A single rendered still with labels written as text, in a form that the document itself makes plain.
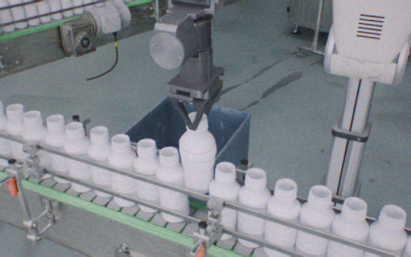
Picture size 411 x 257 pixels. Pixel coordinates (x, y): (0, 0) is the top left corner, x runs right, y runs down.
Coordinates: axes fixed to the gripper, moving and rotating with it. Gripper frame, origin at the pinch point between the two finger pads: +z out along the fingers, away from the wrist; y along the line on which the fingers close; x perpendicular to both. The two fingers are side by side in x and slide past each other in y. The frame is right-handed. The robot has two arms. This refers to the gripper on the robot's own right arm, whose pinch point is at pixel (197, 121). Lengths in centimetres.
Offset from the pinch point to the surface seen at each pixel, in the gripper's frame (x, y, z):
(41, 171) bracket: -37.8, 4.9, 20.4
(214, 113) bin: -21, -56, 33
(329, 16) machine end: -41, -382, 98
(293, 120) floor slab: -29, -217, 126
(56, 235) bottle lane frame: -37, 6, 40
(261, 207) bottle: 13.9, 1.9, 14.2
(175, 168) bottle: -4.4, 1.4, 11.4
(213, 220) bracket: 6.2, 6.3, 16.8
